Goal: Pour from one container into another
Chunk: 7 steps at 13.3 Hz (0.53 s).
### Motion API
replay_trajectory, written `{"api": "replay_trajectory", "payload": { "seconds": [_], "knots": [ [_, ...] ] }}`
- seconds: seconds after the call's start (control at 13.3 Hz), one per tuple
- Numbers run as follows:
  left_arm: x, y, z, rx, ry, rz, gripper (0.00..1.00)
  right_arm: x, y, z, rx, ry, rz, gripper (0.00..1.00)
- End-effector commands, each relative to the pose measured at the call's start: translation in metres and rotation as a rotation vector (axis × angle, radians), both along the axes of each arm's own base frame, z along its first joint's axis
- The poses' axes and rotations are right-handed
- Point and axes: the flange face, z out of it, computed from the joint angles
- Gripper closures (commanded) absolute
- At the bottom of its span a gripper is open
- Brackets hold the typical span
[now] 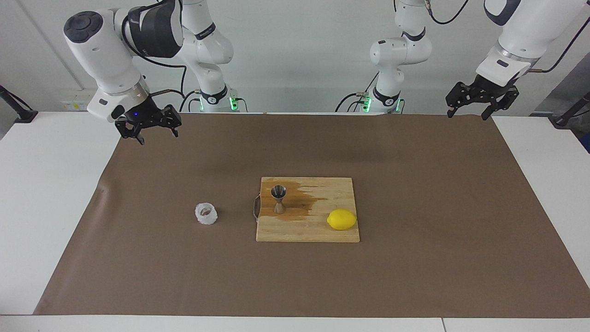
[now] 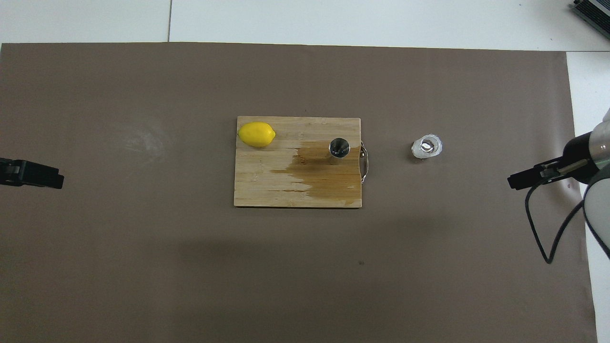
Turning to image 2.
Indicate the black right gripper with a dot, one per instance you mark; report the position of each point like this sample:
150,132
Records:
579,152

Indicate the small clear plastic cup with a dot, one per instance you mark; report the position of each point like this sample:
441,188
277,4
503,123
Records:
426,146

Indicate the steel double jigger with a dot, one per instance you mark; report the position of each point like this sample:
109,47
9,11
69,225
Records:
339,146

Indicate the brown paper table mat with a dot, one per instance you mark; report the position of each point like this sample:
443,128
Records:
95,95

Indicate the dark ribbed metal device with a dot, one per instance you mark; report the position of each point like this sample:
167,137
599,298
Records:
595,12

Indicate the yellow lemon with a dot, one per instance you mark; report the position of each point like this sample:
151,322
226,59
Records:
256,134

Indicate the wooden cutting board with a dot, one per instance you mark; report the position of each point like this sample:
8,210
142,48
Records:
267,186

